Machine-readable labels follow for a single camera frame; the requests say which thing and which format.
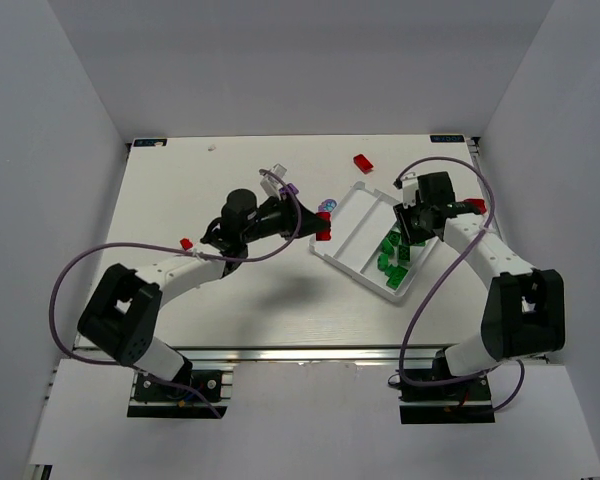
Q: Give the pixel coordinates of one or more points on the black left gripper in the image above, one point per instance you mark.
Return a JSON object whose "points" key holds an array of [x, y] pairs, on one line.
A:
{"points": [[290, 216]]}

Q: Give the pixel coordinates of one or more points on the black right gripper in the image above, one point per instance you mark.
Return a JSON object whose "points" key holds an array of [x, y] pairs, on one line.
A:
{"points": [[410, 223]]}

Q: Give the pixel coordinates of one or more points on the red and green lego stack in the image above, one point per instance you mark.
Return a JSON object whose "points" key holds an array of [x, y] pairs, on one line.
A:
{"points": [[324, 233]]}

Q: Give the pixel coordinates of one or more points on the green 2x2 lego brick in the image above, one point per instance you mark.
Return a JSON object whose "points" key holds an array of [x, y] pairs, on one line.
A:
{"points": [[403, 254]]}

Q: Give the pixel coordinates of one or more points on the small green lego brick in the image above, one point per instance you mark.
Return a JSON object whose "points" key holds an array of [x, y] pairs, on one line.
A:
{"points": [[394, 282]]}

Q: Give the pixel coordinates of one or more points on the small red lego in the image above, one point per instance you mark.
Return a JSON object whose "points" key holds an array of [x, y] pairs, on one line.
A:
{"points": [[186, 244]]}

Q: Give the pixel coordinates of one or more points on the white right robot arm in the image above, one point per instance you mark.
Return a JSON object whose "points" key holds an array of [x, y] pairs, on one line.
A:
{"points": [[524, 314]]}

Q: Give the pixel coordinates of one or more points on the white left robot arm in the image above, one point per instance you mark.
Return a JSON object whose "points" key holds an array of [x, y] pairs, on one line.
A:
{"points": [[121, 315]]}

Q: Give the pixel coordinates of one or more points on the purple paw print lego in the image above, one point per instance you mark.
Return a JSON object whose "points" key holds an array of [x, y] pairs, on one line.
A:
{"points": [[327, 205]]}

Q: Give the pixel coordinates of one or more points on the purple arch lego brick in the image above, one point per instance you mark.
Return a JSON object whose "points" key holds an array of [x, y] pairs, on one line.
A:
{"points": [[289, 189]]}

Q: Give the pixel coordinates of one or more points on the white three-compartment tray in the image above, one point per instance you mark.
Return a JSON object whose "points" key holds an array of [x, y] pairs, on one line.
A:
{"points": [[361, 220]]}

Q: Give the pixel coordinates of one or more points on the red lego brick top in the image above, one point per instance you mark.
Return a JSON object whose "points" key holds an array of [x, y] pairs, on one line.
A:
{"points": [[363, 163]]}

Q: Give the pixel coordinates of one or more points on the blue label right corner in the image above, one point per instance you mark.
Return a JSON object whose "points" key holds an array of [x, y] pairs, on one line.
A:
{"points": [[447, 138]]}

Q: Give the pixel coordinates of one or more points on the blue label corner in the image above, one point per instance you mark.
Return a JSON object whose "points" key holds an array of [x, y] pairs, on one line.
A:
{"points": [[149, 142], [447, 138]]}

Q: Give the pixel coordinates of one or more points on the blue label left corner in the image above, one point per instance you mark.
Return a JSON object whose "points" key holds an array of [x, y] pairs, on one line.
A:
{"points": [[149, 142]]}

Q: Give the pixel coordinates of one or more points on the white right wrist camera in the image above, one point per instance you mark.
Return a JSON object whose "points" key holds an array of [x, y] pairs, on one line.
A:
{"points": [[407, 184]]}

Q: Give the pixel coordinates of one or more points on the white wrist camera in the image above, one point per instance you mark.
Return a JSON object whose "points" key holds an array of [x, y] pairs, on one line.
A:
{"points": [[271, 180], [407, 184]]}

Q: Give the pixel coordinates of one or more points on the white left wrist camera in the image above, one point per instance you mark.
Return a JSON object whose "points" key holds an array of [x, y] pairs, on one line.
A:
{"points": [[271, 180]]}

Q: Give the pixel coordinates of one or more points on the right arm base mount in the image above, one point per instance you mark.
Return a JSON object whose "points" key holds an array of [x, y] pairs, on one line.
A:
{"points": [[467, 402]]}

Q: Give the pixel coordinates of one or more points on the aluminium table edge rail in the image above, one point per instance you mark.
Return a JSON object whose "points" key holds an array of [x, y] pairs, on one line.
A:
{"points": [[204, 357]]}

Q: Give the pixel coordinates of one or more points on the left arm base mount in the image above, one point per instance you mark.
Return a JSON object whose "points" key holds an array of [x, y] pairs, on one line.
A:
{"points": [[206, 394]]}

